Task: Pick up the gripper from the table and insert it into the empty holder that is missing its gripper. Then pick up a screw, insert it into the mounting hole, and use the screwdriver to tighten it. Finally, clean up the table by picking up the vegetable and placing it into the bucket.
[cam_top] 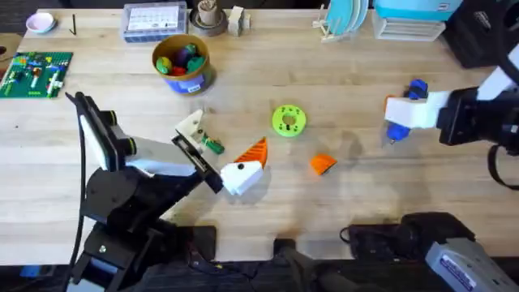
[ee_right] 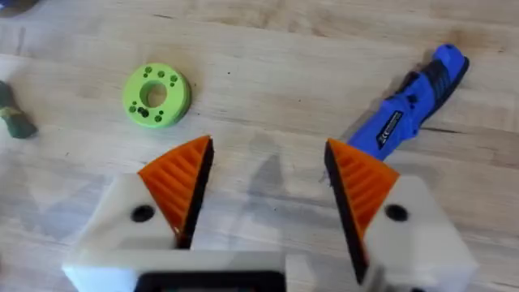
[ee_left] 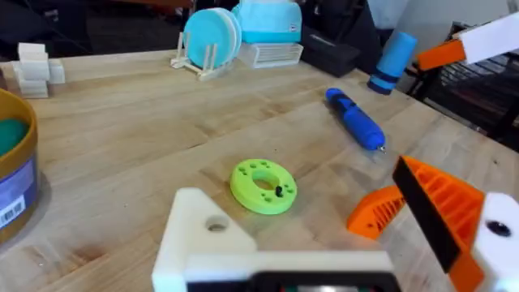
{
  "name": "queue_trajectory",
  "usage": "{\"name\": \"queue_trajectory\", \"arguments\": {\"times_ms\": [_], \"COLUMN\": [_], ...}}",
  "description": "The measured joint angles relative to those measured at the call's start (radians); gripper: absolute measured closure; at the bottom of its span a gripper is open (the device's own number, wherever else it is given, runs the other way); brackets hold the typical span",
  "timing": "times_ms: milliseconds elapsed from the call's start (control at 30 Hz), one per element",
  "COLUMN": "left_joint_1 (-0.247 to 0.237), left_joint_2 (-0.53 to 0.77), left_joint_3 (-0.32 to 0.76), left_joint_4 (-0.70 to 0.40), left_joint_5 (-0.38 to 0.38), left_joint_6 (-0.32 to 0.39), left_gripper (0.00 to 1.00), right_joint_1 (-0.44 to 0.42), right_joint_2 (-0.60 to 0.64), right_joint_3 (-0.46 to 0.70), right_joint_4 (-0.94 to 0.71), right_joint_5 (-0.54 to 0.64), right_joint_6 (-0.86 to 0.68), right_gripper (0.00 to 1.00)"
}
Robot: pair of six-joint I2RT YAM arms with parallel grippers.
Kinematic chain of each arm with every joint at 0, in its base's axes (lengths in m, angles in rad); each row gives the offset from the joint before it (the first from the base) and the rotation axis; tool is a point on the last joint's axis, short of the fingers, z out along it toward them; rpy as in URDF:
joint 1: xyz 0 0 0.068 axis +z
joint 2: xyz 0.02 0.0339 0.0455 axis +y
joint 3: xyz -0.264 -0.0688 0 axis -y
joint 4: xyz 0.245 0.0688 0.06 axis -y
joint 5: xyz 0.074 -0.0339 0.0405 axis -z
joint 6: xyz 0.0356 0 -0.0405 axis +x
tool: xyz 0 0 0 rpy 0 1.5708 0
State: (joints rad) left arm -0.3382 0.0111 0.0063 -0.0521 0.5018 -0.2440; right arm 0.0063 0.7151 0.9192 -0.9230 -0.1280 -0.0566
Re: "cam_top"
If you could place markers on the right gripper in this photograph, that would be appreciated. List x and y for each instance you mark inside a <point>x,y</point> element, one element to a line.
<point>474,115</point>

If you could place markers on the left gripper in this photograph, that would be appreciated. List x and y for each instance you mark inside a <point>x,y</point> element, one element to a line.
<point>162,158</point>

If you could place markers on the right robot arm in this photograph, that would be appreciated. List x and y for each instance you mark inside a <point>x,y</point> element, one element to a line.
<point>462,263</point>

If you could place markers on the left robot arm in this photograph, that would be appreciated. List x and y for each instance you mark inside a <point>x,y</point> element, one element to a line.
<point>121,203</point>

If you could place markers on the green toy vegetable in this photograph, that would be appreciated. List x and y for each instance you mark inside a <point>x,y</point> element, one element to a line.
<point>214,145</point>

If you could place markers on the white slatted tray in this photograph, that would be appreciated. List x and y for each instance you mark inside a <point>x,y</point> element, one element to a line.
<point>405,29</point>

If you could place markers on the green disc with holes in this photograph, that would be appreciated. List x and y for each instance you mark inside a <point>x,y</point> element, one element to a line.
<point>298,121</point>

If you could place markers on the tub with toys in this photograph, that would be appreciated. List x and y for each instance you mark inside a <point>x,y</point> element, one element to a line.
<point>184,67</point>

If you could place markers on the black box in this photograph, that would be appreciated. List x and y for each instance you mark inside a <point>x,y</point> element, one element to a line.
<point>470,36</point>

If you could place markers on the teal box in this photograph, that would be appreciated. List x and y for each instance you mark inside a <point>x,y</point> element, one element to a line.
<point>413,8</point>

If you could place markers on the orange ribbed wedge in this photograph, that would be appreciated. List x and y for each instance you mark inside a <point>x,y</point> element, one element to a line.
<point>322,163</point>

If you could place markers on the teal plate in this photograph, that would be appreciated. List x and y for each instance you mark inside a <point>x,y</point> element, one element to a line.
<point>360,14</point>
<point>338,16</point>

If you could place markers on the wooden peg rack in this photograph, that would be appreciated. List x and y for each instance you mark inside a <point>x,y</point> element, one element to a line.
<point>330,37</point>

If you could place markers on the grey tape roll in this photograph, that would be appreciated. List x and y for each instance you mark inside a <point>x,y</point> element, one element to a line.
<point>196,26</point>

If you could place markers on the beige paper cup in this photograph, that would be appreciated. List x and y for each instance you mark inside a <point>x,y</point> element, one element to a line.
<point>208,14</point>

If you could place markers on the clear plastic parts box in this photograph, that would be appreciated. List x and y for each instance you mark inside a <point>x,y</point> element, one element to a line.
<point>154,22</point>

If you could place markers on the black hex key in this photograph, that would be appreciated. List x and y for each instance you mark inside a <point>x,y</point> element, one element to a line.
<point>74,24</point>

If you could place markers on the green board with blocks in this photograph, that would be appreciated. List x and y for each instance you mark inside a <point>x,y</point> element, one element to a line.
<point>34,75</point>

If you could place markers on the pink bowl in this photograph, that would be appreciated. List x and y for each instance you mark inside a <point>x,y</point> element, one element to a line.
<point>40,22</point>

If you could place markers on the black rail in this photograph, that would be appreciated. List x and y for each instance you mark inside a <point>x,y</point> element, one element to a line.
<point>251,273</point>

